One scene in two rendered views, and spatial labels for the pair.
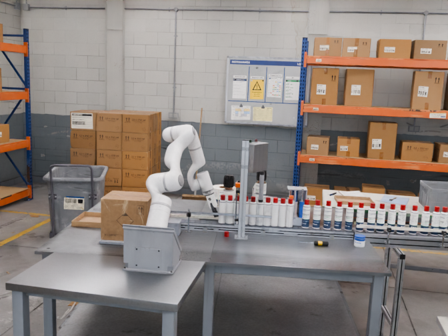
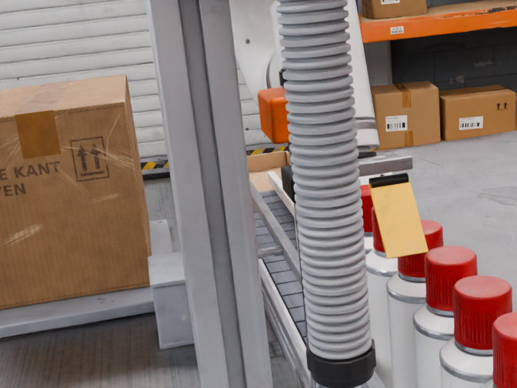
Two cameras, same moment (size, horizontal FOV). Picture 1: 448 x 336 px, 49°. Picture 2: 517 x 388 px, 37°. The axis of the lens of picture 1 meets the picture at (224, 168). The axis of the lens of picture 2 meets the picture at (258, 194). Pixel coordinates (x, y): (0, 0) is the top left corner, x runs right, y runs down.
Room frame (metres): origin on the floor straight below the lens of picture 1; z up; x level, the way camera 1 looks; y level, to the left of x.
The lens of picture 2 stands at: (3.19, -0.59, 1.28)
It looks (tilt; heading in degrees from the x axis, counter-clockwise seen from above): 17 degrees down; 78
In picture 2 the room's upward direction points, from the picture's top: 6 degrees counter-clockwise
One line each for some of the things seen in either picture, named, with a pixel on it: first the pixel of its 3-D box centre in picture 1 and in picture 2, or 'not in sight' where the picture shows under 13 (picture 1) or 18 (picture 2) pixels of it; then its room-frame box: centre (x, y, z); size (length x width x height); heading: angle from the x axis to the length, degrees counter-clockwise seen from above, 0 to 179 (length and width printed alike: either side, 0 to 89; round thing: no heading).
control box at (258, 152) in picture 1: (255, 157); not in sight; (3.31, -0.20, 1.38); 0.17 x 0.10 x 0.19; 142
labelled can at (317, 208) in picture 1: (317, 214); not in sight; (3.37, -0.66, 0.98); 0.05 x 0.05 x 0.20
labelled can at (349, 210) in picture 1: (349, 216); not in sight; (3.35, -0.89, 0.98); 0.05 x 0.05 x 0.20
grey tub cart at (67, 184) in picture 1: (77, 199); not in sight; (5.51, 1.66, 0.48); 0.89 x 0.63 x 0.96; 8
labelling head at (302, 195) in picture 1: (296, 206); not in sight; (3.47, -0.53, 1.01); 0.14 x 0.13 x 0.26; 87
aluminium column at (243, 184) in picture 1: (243, 189); (206, 160); (3.25, -0.14, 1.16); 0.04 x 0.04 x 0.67; 87
